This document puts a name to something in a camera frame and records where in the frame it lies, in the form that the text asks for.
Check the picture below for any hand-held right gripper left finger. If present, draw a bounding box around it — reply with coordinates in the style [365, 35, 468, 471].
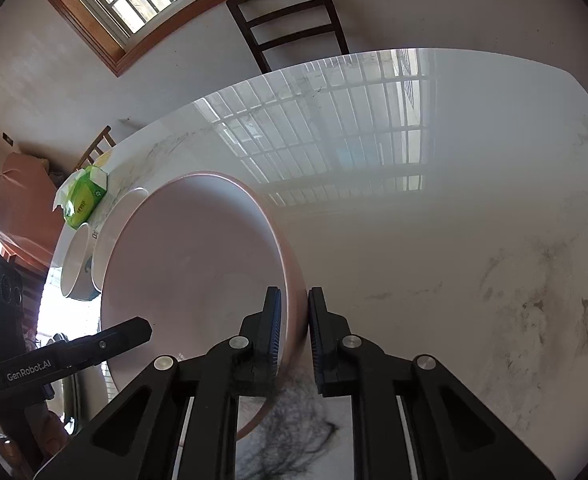
[34, 286, 283, 480]

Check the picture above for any person's left hand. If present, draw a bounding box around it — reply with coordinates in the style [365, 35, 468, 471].
[0, 400, 82, 476]

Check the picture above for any light wooden chair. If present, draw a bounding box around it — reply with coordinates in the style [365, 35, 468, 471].
[74, 125, 117, 173]

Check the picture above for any green tissue pack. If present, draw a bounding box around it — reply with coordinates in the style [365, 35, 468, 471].
[52, 164, 110, 231]

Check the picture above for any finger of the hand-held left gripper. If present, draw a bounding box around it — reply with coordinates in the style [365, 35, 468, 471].
[66, 316, 153, 366]

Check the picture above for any pink bowl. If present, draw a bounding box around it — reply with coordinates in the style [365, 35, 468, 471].
[99, 171, 309, 440]

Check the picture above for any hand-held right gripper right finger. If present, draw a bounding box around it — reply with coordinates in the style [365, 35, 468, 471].
[307, 286, 557, 480]

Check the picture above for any white ribbed bowl orange base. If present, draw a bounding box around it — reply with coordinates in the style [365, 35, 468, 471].
[93, 186, 150, 281]

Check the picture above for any white ribbed bowl blue base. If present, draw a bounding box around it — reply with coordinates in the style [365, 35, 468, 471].
[60, 222, 106, 302]

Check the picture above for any dark wooden chair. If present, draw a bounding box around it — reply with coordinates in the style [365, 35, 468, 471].
[225, 0, 351, 75]

